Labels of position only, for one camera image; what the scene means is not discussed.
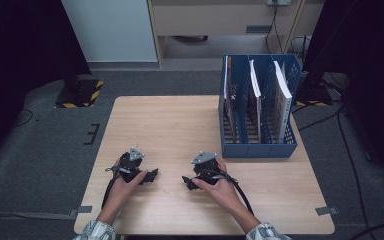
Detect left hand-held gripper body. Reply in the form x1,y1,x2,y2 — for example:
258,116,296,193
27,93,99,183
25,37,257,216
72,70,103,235
118,146,146,184

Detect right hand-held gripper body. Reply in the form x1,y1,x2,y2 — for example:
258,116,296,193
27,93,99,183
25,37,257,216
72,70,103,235
190,151,226,184

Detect blue file rack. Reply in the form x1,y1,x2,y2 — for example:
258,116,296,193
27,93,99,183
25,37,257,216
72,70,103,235
218,54,303,159

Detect black and red magazine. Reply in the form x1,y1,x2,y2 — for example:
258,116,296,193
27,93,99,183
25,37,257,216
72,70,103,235
223,55,240,143

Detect purple cover magazine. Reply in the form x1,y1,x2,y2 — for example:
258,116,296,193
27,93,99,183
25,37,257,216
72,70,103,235
248,59,263,143

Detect white book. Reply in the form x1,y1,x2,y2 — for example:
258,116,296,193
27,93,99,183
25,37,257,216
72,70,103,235
273,59,294,144

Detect person's right hand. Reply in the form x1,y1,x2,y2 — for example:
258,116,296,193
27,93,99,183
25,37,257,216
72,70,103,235
193,159,258,231

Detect person's left hand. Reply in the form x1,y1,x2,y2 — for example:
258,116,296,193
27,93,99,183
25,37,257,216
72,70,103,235
97,171,149,224

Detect black floor tape mark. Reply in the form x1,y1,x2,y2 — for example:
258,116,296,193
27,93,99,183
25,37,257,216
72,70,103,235
83,123,101,146

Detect black yellow striped stand base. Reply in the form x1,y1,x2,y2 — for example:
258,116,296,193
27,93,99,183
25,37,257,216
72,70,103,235
54,79,104,109
295,82,334,108

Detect grey floor tape strip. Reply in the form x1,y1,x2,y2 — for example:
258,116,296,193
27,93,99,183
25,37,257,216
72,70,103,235
0,211,78,221

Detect white cabinet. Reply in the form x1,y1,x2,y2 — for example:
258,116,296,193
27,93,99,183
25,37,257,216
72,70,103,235
61,0,158,63

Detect beige wooden desk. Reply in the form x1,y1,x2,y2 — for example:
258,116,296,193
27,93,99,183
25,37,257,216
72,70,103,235
146,0,326,68

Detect black curtain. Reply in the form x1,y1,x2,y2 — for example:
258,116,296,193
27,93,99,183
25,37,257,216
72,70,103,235
303,0,384,183
0,0,93,168

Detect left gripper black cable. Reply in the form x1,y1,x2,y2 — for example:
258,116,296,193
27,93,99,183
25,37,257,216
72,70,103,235
101,166,122,210

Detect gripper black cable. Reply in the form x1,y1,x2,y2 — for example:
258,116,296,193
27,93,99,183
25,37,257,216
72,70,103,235
101,166,122,210
213,169,255,215

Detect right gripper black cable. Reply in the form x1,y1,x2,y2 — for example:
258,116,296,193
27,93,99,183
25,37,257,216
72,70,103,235
213,169,255,215

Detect thin black floor cable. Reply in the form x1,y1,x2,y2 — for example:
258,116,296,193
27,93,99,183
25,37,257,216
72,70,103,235
12,108,34,128

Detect long black floor cable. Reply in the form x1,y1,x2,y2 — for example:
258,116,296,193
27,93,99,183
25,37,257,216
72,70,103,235
337,109,370,232

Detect black socket cable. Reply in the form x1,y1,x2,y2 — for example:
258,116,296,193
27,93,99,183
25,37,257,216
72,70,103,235
264,4,285,54

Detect thick black floor cable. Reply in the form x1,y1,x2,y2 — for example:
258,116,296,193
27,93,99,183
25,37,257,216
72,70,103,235
349,222,384,240

